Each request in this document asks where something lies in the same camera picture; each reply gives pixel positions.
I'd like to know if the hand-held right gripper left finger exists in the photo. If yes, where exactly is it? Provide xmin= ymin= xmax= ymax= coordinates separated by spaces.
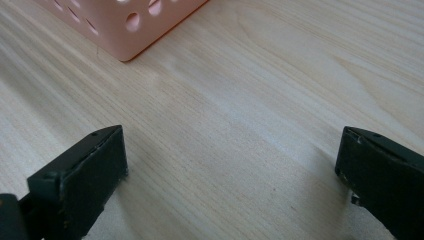
xmin=19 ymin=124 xmax=129 ymax=240

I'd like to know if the pink perforated plastic basket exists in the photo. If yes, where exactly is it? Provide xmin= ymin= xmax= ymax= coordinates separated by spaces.
xmin=33 ymin=0 xmax=210 ymax=63

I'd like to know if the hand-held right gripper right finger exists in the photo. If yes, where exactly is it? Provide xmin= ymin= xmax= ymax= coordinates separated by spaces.
xmin=334 ymin=125 xmax=424 ymax=240

